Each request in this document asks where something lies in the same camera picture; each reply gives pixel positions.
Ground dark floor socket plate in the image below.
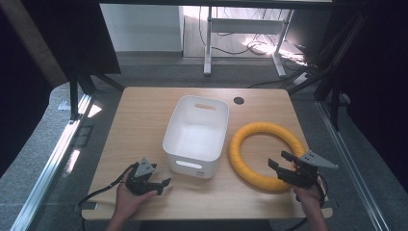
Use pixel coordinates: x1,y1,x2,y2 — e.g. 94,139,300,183
75,125,94,148

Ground black metal stand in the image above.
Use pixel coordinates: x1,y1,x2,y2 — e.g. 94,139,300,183
65,64,125,121

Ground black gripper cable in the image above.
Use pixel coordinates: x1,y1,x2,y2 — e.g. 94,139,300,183
77,162,140,231
282,174,329,231

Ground person's left hand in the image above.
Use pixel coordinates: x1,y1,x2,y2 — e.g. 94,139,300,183
113,168,159,219

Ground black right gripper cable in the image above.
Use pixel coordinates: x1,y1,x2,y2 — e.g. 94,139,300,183
282,174,329,231

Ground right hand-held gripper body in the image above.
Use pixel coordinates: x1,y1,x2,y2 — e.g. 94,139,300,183
276,150,340,190

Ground black floor cables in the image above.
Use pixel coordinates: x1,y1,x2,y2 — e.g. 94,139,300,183
197,6,309,66

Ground yellow foam ring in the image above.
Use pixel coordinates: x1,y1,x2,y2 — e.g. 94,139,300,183
228,121,307,193

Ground white desk frame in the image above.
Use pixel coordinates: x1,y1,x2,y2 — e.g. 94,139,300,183
203,6,295,78

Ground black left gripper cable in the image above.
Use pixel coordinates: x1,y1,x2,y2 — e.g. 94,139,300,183
77,162,140,231

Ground black curtain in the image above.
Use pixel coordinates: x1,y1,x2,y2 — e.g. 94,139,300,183
0,0,122,177
316,0,408,193

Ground white power strip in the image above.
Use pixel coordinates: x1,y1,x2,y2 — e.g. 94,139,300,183
293,72,312,86

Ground black tripod stand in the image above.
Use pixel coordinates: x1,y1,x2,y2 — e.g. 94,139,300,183
287,13,370,131

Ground aluminium floor rail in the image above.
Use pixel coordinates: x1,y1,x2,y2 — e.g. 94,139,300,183
9,93,94,231
316,100,391,231

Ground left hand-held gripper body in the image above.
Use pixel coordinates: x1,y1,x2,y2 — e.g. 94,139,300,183
125,157,159,196

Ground person's right hand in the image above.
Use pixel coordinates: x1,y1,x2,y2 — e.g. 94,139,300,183
293,182,325,210

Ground white plastic basket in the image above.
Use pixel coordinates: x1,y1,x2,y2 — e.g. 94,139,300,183
162,94,230,180

